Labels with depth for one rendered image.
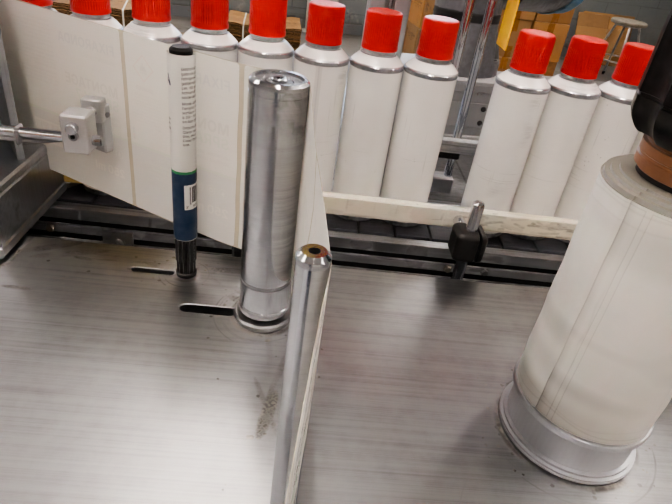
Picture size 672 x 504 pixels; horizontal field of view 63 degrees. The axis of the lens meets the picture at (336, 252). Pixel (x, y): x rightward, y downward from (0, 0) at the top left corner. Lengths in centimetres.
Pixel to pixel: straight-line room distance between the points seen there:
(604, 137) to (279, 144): 36
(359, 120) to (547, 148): 19
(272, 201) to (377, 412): 16
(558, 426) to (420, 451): 8
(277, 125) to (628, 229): 20
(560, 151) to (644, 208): 30
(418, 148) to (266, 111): 24
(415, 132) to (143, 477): 38
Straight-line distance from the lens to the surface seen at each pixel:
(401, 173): 56
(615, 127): 61
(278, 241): 38
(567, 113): 58
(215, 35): 54
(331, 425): 37
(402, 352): 43
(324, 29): 52
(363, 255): 57
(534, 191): 61
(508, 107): 56
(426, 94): 54
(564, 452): 38
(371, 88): 53
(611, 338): 33
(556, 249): 63
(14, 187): 53
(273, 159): 35
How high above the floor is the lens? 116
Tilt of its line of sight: 32 degrees down
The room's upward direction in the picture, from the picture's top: 9 degrees clockwise
